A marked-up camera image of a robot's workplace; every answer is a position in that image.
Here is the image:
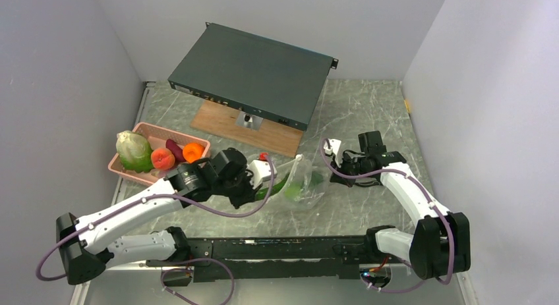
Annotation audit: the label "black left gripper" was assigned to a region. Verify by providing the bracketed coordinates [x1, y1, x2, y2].
[214, 165, 263, 209]

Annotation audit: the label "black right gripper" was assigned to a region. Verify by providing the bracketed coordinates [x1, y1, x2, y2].
[330, 150, 372, 188]

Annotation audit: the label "green fake chili pepper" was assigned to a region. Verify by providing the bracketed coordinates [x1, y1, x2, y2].
[255, 175, 289, 201]

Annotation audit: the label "orange fake fruit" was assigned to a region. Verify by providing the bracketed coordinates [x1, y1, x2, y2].
[182, 142, 205, 163]

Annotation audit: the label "clear zip top bag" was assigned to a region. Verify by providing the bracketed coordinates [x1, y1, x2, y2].
[263, 154, 329, 211]

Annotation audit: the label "dark red fake fruit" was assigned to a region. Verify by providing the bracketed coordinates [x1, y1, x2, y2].
[165, 139, 186, 163]

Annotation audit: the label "red peach fake fruit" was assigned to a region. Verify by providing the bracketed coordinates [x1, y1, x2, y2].
[150, 148, 176, 170]

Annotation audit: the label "white fake food pieces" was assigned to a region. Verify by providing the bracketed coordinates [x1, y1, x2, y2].
[115, 130, 154, 173]

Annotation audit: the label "green fake vegetable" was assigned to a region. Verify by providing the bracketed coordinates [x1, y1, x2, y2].
[309, 171, 324, 188]

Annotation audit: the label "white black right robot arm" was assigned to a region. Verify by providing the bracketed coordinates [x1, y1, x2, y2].
[320, 131, 471, 285]

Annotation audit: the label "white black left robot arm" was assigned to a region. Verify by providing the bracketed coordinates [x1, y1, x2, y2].
[56, 148, 276, 285]

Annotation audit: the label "wooden board stand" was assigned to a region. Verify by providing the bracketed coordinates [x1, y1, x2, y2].
[191, 101, 304, 157]

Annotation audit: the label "pink plastic basket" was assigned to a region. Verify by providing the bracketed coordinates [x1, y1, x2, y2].
[107, 122, 211, 186]

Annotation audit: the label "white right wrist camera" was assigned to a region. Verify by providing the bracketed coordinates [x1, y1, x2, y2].
[323, 138, 341, 157]

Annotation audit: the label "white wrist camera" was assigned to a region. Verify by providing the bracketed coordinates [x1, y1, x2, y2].
[323, 138, 341, 157]
[247, 152, 278, 187]

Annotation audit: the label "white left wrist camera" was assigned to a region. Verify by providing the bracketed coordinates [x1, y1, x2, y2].
[247, 152, 278, 187]

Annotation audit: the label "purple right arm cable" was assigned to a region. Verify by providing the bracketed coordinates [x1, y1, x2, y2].
[319, 138, 456, 294]

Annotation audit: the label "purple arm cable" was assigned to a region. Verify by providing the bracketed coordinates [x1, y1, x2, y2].
[319, 138, 456, 294]
[36, 156, 276, 305]

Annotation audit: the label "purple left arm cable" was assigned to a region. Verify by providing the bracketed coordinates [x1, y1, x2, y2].
[36, 156, 276, 305]

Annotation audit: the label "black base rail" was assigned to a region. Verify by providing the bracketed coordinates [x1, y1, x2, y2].
[146, 235, 397, 283]

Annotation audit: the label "dark rack network switch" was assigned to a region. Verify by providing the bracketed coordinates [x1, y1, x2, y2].
[167, 23, 339, 131]

